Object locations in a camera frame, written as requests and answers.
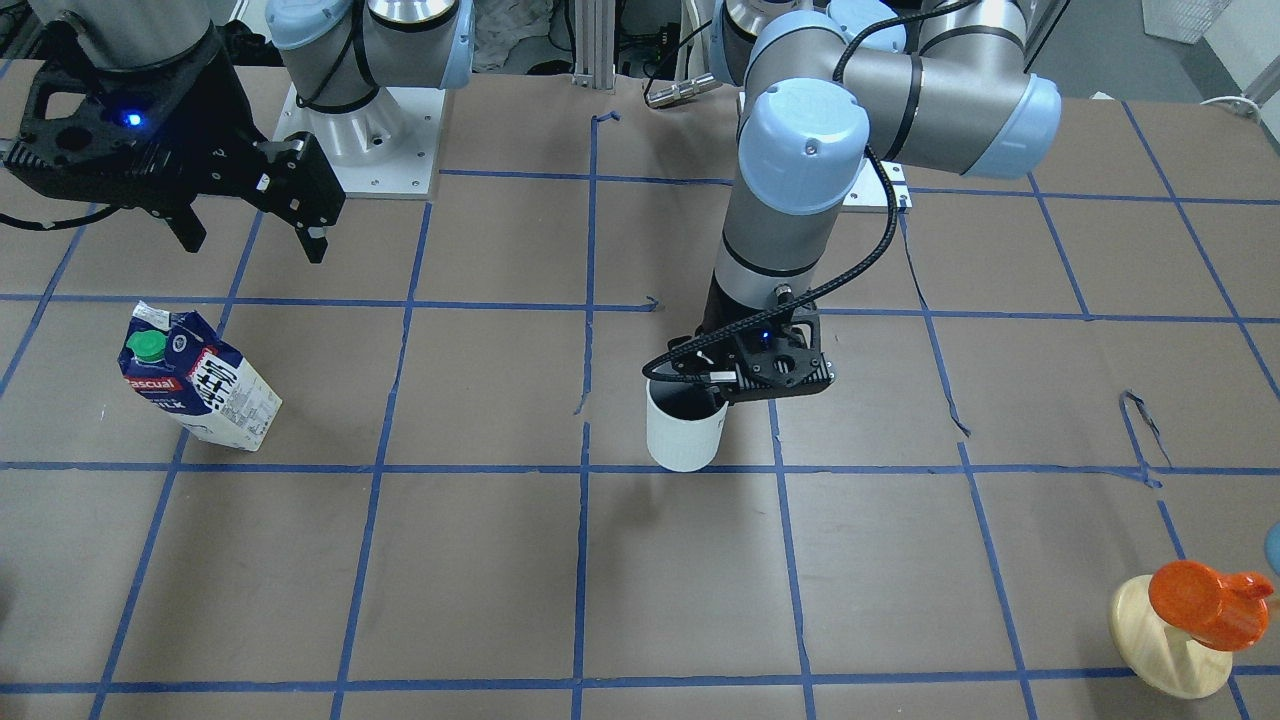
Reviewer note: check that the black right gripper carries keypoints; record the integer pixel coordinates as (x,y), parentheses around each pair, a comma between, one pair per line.
(207,128)

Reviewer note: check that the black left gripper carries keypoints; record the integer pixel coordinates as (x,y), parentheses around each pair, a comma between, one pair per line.
(716,316)

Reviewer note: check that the white cylindrical cup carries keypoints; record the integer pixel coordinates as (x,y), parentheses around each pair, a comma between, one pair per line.
(683,424)

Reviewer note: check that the blue white milk carton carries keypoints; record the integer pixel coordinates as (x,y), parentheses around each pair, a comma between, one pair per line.
(179,363)

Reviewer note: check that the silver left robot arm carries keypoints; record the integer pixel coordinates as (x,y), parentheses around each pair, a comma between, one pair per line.
(832,93)

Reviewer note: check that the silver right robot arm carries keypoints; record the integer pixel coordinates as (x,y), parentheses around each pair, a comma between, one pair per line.
(336,54)

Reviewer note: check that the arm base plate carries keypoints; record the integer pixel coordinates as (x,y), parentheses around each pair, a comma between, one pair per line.
(386,150)

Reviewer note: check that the metal cable connector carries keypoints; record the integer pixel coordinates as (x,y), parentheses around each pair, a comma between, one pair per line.
(681,91)

